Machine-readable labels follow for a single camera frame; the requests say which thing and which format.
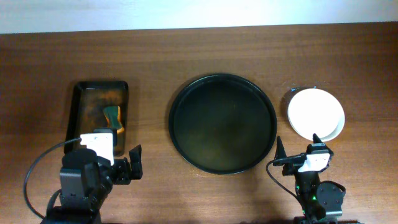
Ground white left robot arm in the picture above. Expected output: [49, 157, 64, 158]
[42, 128, 143, 224]

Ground pink plate with ketchup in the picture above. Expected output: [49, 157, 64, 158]
[297, 116, 345, 142]

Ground black rectangular tray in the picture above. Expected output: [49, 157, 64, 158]
[66, 80, 129, 156]

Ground round black tray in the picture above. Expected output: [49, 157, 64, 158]
[167, 73, 277, 175]

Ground orange green sponge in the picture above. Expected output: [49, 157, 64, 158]
[103, 106, 125, 134]

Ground cream plate with ketchup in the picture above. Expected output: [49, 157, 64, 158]
[287, 88, 345, 134]

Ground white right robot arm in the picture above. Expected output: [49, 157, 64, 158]
[271, 134, 346, 224]

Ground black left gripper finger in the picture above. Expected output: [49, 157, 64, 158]
[93, 128, 118, 146]
[129, 145, 143, 180]

